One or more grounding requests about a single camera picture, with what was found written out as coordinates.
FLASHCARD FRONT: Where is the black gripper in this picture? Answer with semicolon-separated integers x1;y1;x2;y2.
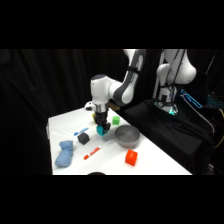
93;111;112;135

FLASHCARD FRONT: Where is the blue-teal cube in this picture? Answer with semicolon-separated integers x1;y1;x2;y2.
96;125;108;137

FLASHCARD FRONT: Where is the green cube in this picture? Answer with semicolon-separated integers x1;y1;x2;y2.
111;115;121;126

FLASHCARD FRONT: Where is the dark grey cube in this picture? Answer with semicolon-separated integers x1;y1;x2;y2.
77;132;91;146

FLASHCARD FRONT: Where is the grey bowl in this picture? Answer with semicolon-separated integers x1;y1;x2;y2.
114;125;141;149

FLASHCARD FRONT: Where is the orange-red cube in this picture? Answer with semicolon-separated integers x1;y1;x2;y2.
124;149;139;167

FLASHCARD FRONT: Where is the blue marker pen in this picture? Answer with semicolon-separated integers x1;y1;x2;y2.
73;127;90;137

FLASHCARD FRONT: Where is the red marker pen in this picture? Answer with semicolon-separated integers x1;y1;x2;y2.
83;145;102;161

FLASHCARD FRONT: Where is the blue cloth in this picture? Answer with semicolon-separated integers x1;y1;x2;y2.
54;139;75;168

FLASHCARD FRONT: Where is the black cloth-covered stand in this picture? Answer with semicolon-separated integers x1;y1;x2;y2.
119;99;217;176

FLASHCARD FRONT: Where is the black curtain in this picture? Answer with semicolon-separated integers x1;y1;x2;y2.
0;49;224;176

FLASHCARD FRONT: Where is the blue-lit device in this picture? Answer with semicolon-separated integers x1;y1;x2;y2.
180;88;204;110

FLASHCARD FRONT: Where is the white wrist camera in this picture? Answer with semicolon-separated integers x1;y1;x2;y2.
83;101;96;112

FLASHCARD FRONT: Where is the black cable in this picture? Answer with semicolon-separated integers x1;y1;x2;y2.
168;49;186;101

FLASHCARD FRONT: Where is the yellow cable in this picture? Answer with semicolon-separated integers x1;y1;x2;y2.
214;109;224;150

